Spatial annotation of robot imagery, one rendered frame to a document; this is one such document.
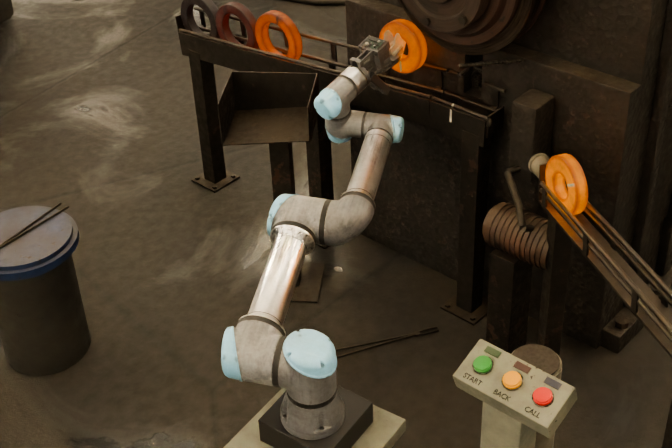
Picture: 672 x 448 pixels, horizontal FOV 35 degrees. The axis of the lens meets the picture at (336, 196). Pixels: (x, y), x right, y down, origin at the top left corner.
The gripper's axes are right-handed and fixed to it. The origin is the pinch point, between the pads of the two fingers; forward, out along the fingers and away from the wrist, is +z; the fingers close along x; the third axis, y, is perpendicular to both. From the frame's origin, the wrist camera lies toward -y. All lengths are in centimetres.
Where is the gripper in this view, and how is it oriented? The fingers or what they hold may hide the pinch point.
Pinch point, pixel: (402, 40)
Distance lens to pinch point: 308.6
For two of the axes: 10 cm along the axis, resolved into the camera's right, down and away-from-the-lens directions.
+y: -2.3, -6.9, -6.9
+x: -7.4, -3.3, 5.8
